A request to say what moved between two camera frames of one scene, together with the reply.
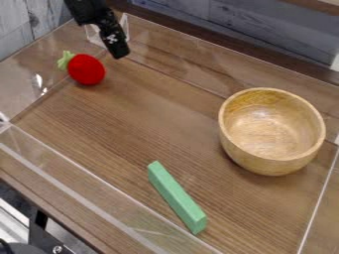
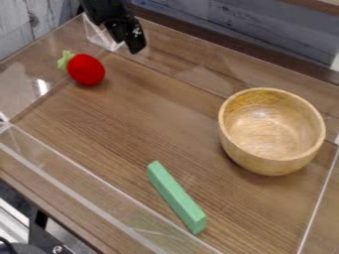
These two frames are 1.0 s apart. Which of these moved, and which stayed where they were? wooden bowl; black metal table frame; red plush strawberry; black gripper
Moved: black gripper
Stayed: wooden bowl; black metal table frame; red plush strawberry
